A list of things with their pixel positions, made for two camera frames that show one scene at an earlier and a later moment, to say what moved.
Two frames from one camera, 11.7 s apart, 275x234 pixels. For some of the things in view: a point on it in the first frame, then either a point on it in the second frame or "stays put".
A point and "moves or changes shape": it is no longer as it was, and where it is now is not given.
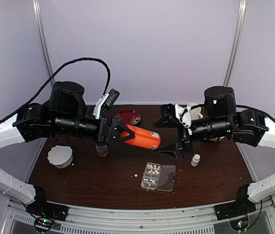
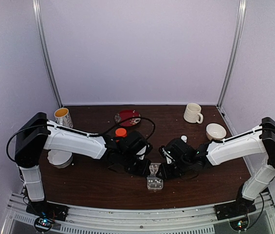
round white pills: (146, 180) → (155, 180)
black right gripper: (175, 123) → (166, 174)
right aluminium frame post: (238, 31) stays put
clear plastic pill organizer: (160, 177) moves or changes shape
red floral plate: (128, 117) stays put
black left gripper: (106, 133) → (142, 171)
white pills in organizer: (153, 169) stays put
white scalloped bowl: (60, 156) stays put
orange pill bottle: (142, 137) moves or changes shape
